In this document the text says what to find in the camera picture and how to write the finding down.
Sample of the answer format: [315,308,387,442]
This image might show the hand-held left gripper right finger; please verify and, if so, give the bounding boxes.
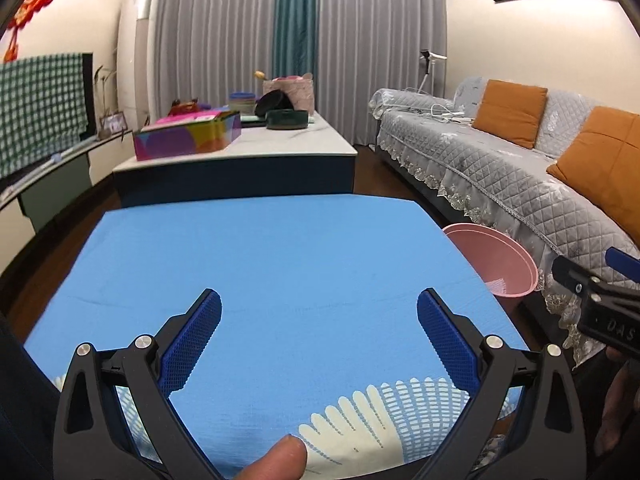
[416,287,587,480]

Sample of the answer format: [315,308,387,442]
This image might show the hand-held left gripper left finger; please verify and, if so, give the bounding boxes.
[52,288,223,480]

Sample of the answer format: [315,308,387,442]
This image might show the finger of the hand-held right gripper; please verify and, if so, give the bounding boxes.
[552,256,608,296]
[605,248,640,285]

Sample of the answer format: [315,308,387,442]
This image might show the pink plastic basin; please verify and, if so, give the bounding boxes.
[442,223,540,300]

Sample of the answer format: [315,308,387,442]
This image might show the person's right hand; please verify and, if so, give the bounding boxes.
[595,349,640,461]

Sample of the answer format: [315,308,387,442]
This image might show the orange cushion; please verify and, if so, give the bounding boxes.
[471,79,549,150]
[546,106,640,243]

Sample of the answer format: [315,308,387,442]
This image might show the blue mat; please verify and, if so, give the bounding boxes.
[22,194,531,480]

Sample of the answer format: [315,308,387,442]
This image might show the grey quilted sofa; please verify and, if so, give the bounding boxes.
[369,76,640,368]

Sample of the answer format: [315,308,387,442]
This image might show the colourful box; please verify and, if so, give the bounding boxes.
[132,109,243,162]

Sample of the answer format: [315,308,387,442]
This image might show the television stand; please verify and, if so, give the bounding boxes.
[0,127,136,233]

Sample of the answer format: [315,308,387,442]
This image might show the coffee table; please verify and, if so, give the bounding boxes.
[112,110,358,208]

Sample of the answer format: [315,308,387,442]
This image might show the dark green tin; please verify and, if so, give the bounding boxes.
[265,109,310,132]

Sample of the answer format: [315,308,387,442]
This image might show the stack of coloured plastic bowls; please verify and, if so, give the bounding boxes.
[229,91,258,113]

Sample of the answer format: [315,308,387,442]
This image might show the black round lid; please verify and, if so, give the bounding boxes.
[254,89,296,118]

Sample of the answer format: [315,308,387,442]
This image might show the tall thin potted plant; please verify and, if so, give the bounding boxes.
[94,64,121,121]

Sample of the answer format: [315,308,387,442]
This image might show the television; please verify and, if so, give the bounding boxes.
[0,51,97,183]

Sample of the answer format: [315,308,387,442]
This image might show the pink lace basket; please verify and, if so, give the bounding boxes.
[262,72,316,116]

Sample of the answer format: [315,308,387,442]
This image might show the green checkered cloth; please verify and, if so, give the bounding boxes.
[0,52,91,181]

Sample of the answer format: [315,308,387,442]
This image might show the white standing air conditioner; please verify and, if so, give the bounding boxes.
[116,0,161,131]

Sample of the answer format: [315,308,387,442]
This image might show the grey curtain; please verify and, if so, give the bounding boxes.
[149,0,281,111]
[312,0,448,147]

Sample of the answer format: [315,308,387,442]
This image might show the teal curtain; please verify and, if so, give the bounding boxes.
[272,0,321,81]

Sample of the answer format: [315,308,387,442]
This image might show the white cables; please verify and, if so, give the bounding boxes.
[430,102,476,123]

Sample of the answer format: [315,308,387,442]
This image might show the photo frame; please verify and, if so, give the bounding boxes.
[97,112,127,136]

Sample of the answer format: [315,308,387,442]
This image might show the red wall ornament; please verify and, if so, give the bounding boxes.
[4,0,57,64]

